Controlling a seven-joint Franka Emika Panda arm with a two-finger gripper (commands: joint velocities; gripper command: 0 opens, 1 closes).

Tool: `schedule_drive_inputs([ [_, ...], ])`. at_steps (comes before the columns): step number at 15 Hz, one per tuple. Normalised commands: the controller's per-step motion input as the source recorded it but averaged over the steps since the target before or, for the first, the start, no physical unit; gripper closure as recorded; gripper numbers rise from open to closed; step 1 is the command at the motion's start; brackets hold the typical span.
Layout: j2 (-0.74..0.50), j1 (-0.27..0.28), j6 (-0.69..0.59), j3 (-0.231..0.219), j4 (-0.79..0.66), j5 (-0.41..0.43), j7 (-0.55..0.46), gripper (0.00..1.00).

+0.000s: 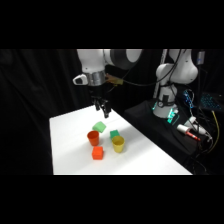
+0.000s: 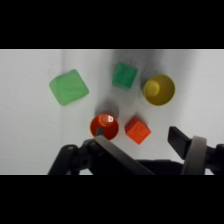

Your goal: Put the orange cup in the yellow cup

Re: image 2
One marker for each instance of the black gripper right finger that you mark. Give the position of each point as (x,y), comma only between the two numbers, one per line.
(186,146)

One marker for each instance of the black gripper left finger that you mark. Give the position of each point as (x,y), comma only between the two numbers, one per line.
(113,156)

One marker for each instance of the orange plastic cup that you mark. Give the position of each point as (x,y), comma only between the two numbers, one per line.
(108,126)

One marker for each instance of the yellow plastic cup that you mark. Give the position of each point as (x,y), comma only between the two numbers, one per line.
(159,90)

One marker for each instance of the orange toy cube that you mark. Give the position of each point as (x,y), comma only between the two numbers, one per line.
(137,130)

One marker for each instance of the small dark green cube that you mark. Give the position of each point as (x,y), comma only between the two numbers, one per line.
(124,76)

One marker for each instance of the large light green cube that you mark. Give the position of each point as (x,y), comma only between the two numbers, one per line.
(68,87)

